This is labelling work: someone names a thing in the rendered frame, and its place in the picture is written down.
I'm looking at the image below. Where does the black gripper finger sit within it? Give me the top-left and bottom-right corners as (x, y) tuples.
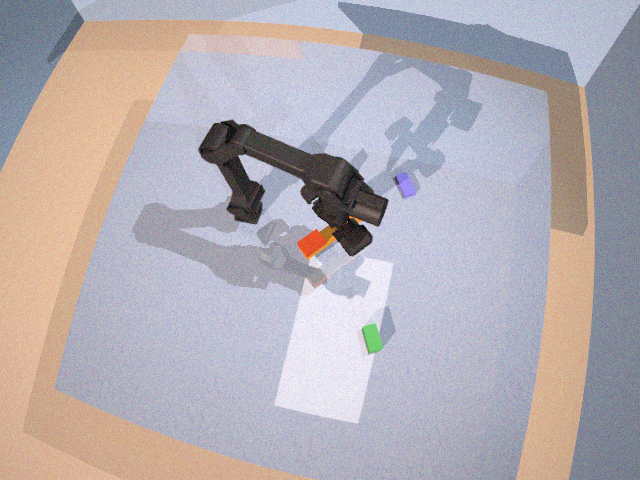
(312, 206), (326, 222)
(332, 229), (343, 243)

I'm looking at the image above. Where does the green block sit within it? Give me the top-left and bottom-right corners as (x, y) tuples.
(362, 324), (383, 353)

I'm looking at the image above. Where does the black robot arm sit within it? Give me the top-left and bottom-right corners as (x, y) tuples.
(198, 119), (389, 227)

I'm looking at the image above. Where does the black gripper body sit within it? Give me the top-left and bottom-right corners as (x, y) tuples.
(300, 185), (373, 257)

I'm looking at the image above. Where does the purple rectangular block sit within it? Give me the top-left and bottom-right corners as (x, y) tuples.
(395, 172), (416, 198)

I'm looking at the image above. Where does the orange bar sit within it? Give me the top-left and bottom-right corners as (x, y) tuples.
(297, 225), (337, 260)

